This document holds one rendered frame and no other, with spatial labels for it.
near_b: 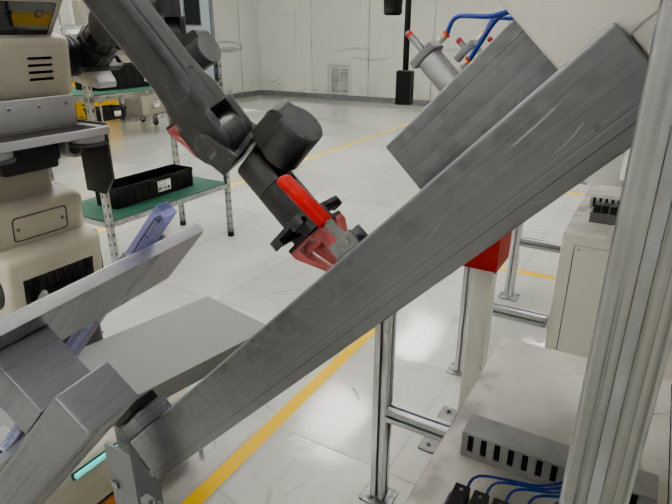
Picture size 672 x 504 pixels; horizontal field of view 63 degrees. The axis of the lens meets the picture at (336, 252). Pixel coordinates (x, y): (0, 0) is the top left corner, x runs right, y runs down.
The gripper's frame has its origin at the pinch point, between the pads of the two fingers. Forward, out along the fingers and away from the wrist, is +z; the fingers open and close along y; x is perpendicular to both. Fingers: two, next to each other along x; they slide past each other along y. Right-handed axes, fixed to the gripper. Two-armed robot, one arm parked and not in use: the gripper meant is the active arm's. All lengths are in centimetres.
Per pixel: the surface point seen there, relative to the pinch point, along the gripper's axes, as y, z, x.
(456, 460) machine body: 8.1, 31.9, 13.4
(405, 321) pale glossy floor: 146, 26, 105
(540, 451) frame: 11.1, 37.1, 2.6
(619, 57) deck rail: -20.7, 2.2, -40.3
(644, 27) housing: -18.7, 1.8, -42.0
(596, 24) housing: -18.7, -0.2, -40.4
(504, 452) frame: 9.6, 34.4, 6.6
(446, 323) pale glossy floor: 154, 39, 94
